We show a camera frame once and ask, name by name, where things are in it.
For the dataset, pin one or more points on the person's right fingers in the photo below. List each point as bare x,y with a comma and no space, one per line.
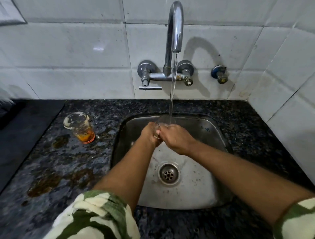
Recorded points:
163,130

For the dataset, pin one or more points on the black stove top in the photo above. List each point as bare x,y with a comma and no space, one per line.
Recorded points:
22,133

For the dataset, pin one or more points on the chrome wall-mounted tap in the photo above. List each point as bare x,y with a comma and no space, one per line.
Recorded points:
173,41

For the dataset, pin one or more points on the person's right forearm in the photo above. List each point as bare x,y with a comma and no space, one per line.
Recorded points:
243,179

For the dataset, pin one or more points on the camouflage sleeve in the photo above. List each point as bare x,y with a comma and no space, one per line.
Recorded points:
93,216
295,219

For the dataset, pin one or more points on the wall water valve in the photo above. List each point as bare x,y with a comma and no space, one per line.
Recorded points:
220,73

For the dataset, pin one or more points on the stainless steel sink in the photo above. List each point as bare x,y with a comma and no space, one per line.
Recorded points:
196,152

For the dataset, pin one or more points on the glass with orange liquid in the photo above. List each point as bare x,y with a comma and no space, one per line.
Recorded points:
80,127

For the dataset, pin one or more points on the person's left forearm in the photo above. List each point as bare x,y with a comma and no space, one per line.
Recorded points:
125,174

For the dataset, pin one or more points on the clear drinking glass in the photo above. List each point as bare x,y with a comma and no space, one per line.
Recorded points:
162,123

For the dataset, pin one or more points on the camouflage left sleeve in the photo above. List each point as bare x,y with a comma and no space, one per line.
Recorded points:
93,216

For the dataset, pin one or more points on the camouflage right sleeve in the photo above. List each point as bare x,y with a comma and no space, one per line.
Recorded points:
295,219

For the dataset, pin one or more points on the person's left hand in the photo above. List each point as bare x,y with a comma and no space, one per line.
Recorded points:
147,135

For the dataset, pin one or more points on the person's left fingers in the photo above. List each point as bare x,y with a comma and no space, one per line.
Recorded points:
155,128

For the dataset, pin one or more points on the sink drain strainer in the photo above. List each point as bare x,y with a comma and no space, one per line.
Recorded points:
169,173

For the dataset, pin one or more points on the person's right hand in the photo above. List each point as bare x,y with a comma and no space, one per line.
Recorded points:
176,140

